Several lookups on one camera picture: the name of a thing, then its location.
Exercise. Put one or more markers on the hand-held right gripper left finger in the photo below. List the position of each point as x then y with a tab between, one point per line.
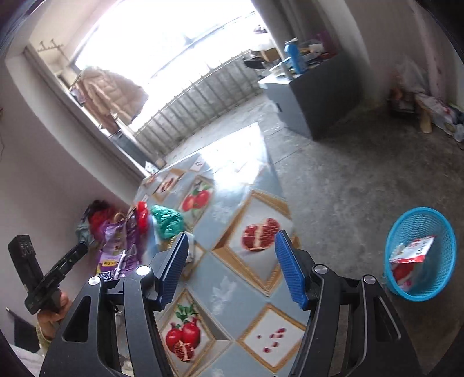
172	272

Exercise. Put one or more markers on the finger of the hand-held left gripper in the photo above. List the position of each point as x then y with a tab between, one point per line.
69	261

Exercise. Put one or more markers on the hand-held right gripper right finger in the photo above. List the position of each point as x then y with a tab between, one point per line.
290	272

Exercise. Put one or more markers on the purple snack bag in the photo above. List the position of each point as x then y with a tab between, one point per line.
116	246

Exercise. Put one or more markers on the red white snack bag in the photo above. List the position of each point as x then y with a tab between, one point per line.
409	253

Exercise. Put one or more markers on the blue plastic basket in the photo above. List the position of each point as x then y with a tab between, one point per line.
409	232

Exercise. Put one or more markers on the person's left hand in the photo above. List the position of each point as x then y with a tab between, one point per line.
54	321

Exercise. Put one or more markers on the teal patterned cloth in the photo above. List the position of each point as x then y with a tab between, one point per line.
84	234

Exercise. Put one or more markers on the green plastic bag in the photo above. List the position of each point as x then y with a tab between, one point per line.
167	222

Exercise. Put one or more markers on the red plastic wrapper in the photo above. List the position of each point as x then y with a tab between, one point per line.
142	217

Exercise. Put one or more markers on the dark cloth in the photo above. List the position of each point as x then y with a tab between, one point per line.
25	333

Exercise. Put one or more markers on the grey cabinet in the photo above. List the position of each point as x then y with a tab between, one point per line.
308	105

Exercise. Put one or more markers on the balcony railing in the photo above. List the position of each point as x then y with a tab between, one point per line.
203	105

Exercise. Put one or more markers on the beige padded coat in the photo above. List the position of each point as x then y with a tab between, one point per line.
112	94

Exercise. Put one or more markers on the wooden stool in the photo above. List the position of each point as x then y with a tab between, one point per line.
424	116

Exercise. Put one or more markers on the blue bottle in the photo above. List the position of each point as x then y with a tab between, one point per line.
294	58

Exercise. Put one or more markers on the cardboard box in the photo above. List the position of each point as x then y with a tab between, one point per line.
270	54

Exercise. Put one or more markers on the red white plastic bag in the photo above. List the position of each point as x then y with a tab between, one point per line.
444	112

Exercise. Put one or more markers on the wall coat hooks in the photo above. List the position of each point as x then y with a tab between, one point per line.
50	47

